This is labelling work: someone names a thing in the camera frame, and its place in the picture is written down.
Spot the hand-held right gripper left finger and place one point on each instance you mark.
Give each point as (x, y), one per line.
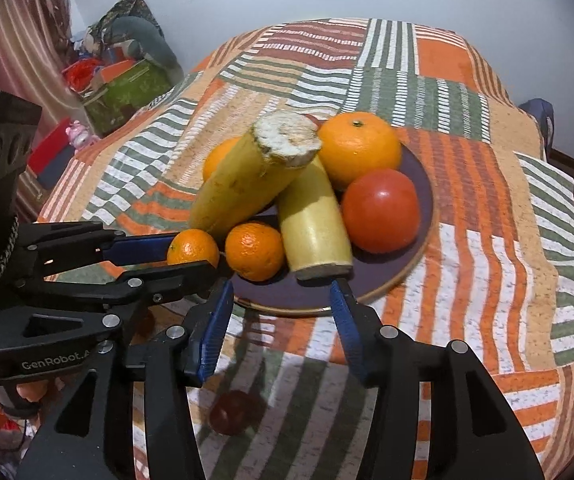
(214, 330)

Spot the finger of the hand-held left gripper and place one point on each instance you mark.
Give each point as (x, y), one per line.
(177, 277)
(142, 249)

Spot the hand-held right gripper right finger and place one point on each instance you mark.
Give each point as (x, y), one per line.
(347, 330)

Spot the small tangerine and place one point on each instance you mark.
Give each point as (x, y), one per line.
(254, 257)
(192, 252)

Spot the purple round plate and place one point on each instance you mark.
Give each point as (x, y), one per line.
(287, 292)

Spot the red tomato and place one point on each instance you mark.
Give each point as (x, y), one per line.
(232, 412)
(381, 210)

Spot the short banana piece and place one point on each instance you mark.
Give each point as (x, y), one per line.
(314, 225)

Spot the large orange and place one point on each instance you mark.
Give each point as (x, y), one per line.
(219, 160)
(359, 150)

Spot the long yellow-green banana piece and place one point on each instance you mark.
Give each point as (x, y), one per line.
(252, 180)

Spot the person's left hand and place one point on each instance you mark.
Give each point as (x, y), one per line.
(34, 390)

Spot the red box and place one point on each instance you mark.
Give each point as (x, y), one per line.
(52, 150)

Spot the pink toy figure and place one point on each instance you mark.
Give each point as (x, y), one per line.
(81, 135)

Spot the striped brown curtain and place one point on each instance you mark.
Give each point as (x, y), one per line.
(17, 60)

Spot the striped patchwork blanket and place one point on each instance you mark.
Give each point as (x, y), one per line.
(467, 260)

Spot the red plastic bag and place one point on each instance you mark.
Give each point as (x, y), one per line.
(82, 72)

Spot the green storage box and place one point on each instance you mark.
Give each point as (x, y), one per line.
(127, 95)

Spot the dark patterned bag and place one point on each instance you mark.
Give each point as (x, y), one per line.
(127, 5)

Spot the blue chair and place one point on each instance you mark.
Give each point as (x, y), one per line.
(539, 120)

